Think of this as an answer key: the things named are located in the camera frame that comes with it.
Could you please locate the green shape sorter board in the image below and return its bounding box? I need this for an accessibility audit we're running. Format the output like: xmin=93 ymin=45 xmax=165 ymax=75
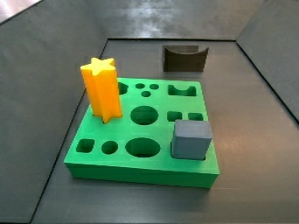
xmin=65 ymin=78 xmax=221 ymax=188

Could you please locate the blue square block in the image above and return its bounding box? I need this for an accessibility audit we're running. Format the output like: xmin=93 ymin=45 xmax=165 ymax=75
xmin=173 ymin=120 xmax=213 ymax=160

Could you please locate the yellow star prism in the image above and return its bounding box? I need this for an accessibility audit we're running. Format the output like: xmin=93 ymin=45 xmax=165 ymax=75
xmin=81 ymin=58 xmax=123 ymax=123

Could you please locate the black curved cradle stand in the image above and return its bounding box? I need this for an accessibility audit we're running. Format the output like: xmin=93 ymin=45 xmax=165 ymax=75
xmin=163 ymin=45 xmax=210 ymax=72

